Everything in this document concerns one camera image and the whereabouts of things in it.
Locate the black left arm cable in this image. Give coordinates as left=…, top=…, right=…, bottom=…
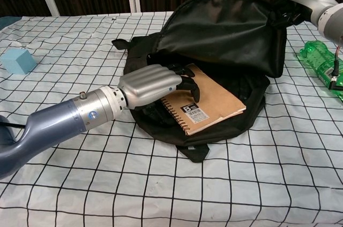
left=0, top=122, right=28, bottom=129

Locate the light blue foam cube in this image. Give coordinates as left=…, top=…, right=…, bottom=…
left=0, top=48, right=37, bottom=75

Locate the white black-grid tablecloth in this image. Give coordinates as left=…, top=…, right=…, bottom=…
left=0, top=11, right=343, bottom=227

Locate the brown kraft spiral notebook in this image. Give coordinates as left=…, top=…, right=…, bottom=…
left=160, top=63, right=247, bottom=137

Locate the black backpack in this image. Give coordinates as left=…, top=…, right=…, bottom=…
left=111, top=0, right=288, bottom=163

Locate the right arm wire with plug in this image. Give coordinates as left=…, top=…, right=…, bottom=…
left=327, top=46, right=343, bottom=91

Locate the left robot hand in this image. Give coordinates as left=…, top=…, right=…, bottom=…
left=117, top=63, right=202, bottom=113

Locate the dark teal fabric item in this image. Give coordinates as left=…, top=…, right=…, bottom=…
left=0, top=16, right=23, bottom=32

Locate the green plastic bottle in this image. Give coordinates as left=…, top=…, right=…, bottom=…
left=299, top=41, right=343, bottom=97

